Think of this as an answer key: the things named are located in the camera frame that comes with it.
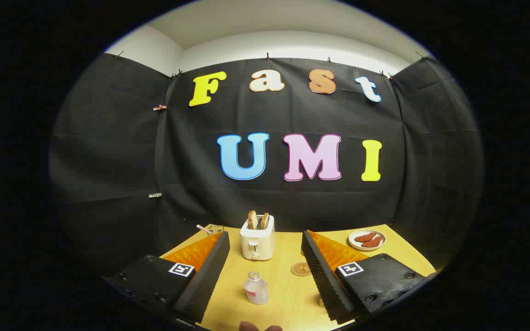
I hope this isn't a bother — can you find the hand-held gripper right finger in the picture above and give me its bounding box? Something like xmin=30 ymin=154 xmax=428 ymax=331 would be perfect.
xmin=302 ymin=230 xmax=438 ymax=325

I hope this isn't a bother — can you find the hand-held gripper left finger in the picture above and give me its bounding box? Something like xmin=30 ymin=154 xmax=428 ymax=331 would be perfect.
xmin=104 ymin=231 xmax=231 ymax=325

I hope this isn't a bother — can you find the clear glass juice bottle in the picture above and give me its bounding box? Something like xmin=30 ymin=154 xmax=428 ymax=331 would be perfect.
xmin=243 ymin=271 xmax=269 ymax=305

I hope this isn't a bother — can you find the white round plate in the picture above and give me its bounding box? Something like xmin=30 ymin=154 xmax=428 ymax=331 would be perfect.
xmin=349 ymin=229 xmax=386 ymax=251

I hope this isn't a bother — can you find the wooden table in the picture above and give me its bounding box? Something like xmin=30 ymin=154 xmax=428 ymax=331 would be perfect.
xmin=159 ymin=224 xmax=437 ymax=331

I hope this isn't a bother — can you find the white toaster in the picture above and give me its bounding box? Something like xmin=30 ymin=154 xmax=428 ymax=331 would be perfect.
xmin=240 ymin=215 xmax=276 ymax=261

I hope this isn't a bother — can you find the black backdrop cloth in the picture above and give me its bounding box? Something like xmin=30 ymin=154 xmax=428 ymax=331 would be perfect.
xmin=49 ymin=53 xmax=484 ymax=276

